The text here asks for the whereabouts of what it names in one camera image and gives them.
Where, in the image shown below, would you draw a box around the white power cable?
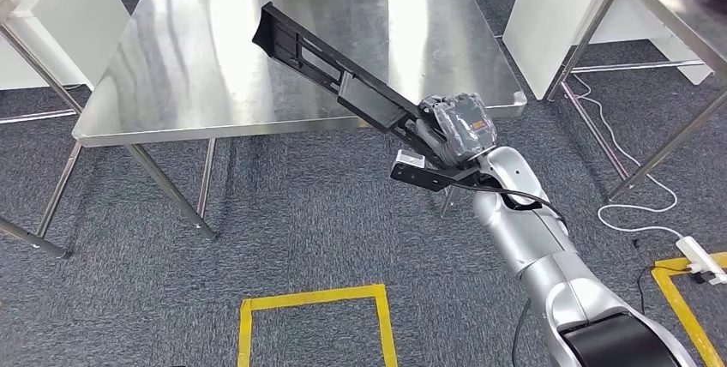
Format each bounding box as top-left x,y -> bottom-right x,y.
570,77 -> 686,239

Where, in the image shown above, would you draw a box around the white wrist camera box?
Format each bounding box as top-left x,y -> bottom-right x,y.
395,148 -> 427,170

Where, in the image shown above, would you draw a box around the long black plastic part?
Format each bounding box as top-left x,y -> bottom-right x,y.
252,1 -> 450,170

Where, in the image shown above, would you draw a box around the white partition board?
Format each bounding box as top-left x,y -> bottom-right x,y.
502,0 -> 714,102
0,0 -> 131,92

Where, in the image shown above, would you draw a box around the yellow floor tape square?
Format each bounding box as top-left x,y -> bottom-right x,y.
650,250 -> 727,367

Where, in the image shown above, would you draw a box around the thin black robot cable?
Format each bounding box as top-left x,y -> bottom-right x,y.
511,298 -> 533,367

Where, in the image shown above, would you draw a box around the white power strip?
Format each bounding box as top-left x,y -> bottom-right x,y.
675,236 -> 727,287

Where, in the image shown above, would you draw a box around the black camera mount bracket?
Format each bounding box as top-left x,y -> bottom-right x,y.
389,157 -> 484,194

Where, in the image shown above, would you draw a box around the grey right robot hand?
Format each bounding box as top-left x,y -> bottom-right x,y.
416,92 -> 499,168

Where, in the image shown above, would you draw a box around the black camera cable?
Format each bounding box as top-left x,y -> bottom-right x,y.
454,181 -> 569,229

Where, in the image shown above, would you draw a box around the stainless steel table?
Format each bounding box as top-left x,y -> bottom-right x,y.
72,0 -> 528,242
0,0 -> 85,259
544,0 -> 727,202

